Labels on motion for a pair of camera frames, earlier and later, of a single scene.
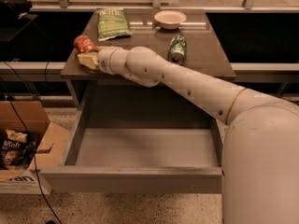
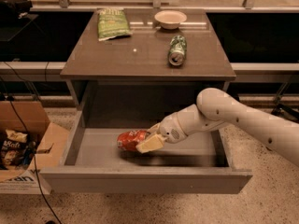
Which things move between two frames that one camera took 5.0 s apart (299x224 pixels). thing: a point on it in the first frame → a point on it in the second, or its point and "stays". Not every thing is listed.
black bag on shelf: [14, 6] stays
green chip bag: [111, 23] stays
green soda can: [177, 49] stays
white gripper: [104, 62] → [169, 128]
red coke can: [84, 44] → [127, 140]
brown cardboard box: [51, 147] stays
